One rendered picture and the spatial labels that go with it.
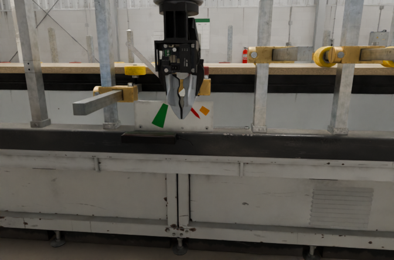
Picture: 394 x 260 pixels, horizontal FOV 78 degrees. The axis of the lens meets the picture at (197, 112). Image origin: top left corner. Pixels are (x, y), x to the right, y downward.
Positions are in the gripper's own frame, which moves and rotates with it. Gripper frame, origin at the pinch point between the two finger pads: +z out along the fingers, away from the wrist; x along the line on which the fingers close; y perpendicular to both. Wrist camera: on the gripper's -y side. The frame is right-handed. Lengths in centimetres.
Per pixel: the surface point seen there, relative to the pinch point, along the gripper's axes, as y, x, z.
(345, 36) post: -29, 44, -17
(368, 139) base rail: -26, 53, 13
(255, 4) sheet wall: -744, 119, -166
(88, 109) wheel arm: -6.3, -23.5, 1.2
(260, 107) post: -28.5, 20.8, 4.5
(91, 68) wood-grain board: -50, -45, -6
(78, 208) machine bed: -54, -60, 62
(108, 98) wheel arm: -17.2, -23.5, 0.2
